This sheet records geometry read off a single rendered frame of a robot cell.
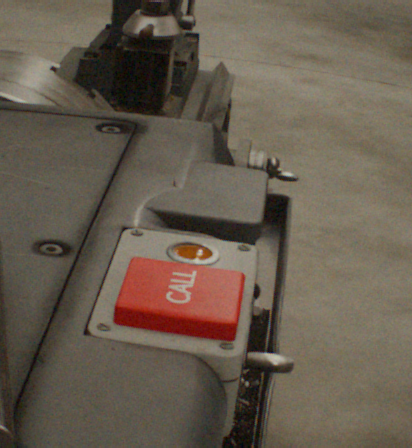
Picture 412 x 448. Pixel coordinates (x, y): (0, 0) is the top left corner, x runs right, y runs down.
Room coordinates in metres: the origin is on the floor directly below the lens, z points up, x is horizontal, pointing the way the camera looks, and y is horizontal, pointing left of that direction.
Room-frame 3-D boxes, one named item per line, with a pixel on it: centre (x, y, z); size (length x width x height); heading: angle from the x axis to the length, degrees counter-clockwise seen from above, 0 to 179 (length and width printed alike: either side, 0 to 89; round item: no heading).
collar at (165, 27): (1.63, 0.10, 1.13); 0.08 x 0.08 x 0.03
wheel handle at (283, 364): (1.55, -0.11, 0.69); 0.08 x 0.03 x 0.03; 87
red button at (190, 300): (0.58, 0.01, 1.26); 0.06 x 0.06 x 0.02; 87
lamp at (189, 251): (0.65, 0.00, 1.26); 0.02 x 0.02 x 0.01
